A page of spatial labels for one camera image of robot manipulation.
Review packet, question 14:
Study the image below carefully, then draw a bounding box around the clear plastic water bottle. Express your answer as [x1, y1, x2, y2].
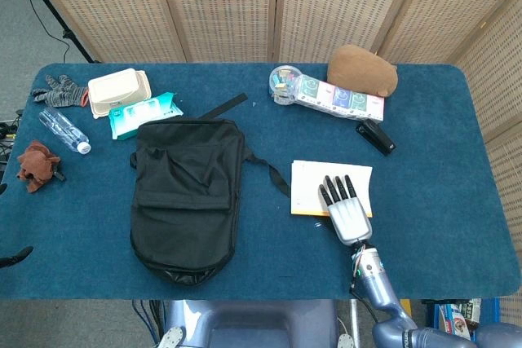
[38, 106, 92, 156]

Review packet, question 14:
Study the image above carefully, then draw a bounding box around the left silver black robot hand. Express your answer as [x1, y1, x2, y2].
[0, 245, 34, 270]

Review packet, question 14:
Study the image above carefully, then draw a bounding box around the brown crumpled cloth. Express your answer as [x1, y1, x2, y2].
[15, 139, 66, 194]

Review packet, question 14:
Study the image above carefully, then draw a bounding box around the black backpack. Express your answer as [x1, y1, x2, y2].
[129, 93, 291, 287]

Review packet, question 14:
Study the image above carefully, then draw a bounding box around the blue storage box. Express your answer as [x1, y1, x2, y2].
[422, 297, 501, 341]

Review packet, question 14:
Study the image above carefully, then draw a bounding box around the white tissue multipack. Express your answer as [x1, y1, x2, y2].
[293, 74, 386, 123]

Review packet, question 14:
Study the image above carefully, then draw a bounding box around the brown plush toy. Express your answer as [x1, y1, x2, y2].
[327, 44, 399, 98]

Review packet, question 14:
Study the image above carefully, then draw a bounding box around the blue table mat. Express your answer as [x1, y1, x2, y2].
[0, 63, 522, 301]

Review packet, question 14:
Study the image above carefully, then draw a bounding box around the black stapler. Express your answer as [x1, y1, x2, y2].
[355, 118, 396, 157]

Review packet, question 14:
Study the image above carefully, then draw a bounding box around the green wet wipes pack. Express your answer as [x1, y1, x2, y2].
[108, 92, 184, 141]

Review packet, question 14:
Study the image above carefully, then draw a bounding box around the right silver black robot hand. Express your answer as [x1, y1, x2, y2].
[317, 174, 374, 246]

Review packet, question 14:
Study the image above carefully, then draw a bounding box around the blue-grey robot torso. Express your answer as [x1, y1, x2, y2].
[157, 298, 360, 348]

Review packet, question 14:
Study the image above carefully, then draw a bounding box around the clear jar of clips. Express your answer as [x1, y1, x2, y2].
[268, 65, 305, 105]

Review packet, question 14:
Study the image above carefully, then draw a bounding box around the beige lunch box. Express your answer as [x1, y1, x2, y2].
[87, 68, 153, 120]

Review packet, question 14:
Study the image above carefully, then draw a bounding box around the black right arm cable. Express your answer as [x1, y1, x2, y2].
[348, 278, 383, 324]

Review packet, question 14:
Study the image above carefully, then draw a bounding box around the yellow white paper pad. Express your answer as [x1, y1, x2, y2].
[290, 159, 374, 218]

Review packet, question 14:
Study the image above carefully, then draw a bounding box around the grey knit glove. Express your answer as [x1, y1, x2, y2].
[31, 74, 90, 108]

